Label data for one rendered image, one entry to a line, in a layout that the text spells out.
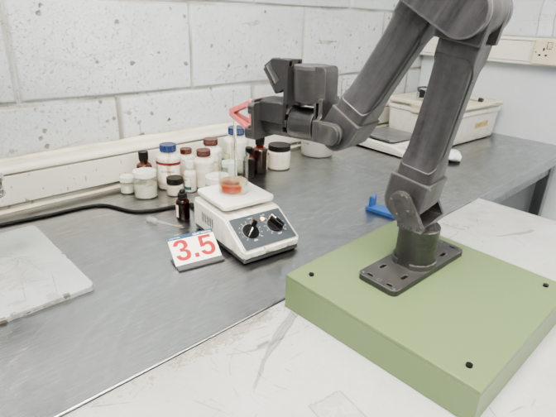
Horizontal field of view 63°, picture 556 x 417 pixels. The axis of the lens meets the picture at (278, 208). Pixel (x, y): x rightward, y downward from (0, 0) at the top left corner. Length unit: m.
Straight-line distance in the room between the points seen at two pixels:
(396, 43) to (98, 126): 0.80
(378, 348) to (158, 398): 0.28
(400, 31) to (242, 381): 0.50
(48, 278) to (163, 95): 0.64
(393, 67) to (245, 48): 0.83
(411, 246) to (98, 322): 0.48
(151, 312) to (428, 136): 0.49
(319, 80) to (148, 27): 0.63
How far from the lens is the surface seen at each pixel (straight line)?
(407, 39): 0.68
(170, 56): 1.31
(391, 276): 0.72
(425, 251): 0.73
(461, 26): 0.63
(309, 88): 0.77
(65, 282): 0.84
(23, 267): 0.91
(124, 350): 0.68
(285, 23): 1.56
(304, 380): 0.62
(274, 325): 0.70
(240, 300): 0.75
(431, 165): 0.68
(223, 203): 0.88
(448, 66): 0.65
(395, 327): 0.64
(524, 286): 0.80
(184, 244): 0.87
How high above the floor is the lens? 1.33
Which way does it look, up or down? 23 degrees down
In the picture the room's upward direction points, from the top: 2 degrees clockwise
